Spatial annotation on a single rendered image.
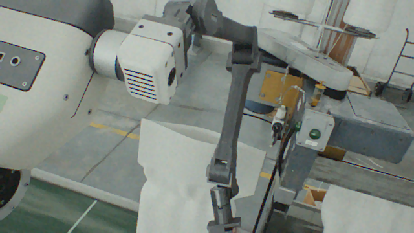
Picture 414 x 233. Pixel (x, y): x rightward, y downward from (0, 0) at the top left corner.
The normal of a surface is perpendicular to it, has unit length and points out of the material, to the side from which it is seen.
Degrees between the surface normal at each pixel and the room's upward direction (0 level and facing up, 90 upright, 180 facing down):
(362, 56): 89
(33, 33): 50
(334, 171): 90
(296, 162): 90
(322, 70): 90
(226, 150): 55
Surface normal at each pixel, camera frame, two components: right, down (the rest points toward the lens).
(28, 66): -0.11, -0.27
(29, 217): 0.18, -0.88
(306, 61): -0.90, 0.04
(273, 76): -0.24, 0.40
